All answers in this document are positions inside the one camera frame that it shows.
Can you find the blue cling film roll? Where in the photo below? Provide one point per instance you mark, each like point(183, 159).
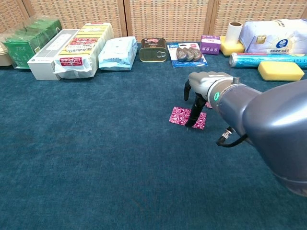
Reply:
point(244, 60)

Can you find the pink patterned packet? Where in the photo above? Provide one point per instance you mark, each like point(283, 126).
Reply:
point(209, 105)
point(178, 116)

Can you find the light blue wet wipes pack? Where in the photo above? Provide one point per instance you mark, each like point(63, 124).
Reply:
point(117, 52)

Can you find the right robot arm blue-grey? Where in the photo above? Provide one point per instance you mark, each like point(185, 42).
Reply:
point(275, 131)

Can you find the wicker folding screen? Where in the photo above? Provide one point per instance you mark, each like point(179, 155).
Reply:
point(168, 19)

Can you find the yellow sponge multipack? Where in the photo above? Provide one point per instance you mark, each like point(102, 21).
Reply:
point(81, 48)

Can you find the large white tissue pack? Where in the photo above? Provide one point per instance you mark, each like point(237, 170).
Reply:
point(271, 36)

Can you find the white power strip box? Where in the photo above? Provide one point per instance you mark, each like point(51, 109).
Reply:
point(43, 64)

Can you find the white lint roller refill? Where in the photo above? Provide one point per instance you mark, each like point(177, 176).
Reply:
point(234, 33)

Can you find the dark gold luncheon meat can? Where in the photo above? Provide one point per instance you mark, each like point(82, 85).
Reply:
point(152, 54)

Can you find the yellow sponge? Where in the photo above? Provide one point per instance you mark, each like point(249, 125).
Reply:
point(279, 70)
point(227, 49)

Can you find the blue correction tape blister pack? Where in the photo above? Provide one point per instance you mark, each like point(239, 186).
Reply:
point(187, 55)

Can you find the small purple box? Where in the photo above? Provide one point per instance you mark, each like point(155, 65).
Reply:
point(209, 45)

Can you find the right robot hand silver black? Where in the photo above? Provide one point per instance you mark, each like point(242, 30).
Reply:
point(206, 80)

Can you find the clear box green tea bags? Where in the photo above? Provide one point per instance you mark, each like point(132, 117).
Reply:
point(19, 50)

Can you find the dark blue table cloth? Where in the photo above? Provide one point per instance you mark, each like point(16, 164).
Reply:
point(96, 143)

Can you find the beige lunch box container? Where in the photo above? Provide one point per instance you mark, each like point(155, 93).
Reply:
point(4, 57)

